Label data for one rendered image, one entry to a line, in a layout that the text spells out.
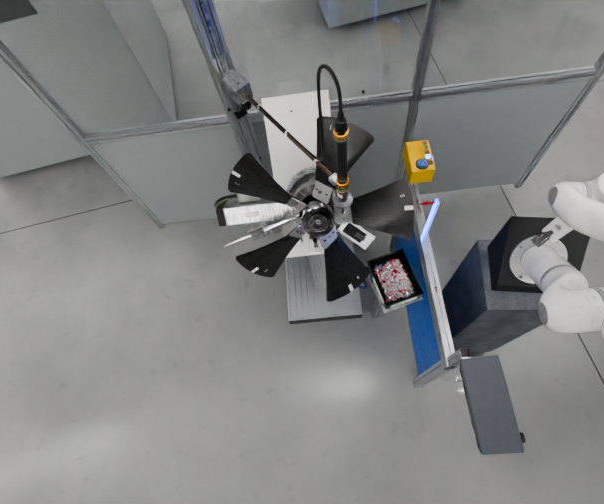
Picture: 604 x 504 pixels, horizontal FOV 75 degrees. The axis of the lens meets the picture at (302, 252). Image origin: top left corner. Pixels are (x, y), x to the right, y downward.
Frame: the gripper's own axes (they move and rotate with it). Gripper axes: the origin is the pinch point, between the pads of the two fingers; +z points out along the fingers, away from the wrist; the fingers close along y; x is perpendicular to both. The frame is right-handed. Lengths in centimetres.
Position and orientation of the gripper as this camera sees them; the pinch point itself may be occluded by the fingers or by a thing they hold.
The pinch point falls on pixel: (547, 234)
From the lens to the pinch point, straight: 144.2
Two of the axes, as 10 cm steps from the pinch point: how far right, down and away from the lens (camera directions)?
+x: -5.5, -7.8, 3.1
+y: 8.4, -5.3, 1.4
